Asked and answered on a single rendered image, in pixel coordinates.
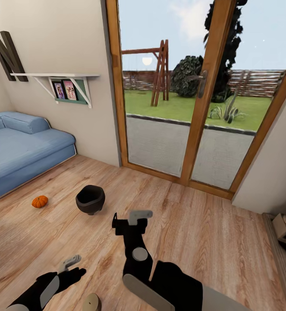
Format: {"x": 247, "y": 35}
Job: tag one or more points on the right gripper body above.
{"x": 122, "y": 227}

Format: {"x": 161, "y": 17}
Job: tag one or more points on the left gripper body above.
{"x": 71, "y": 277}

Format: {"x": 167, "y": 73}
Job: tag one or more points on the pillar candle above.
{"x": 92, "y": 303}

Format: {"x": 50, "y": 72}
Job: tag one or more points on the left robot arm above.
{"x": 36, "y": 297}

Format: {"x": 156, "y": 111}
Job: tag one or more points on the pumpkin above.
{"x": 40, "y": 201}

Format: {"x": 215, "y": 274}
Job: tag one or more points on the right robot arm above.
{"x": 169, "y": 289}

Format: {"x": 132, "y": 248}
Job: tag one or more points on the cauldron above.
{"x": 90, "y": 199}

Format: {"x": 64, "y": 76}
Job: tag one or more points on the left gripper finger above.
{"x": 81, "y": 271}

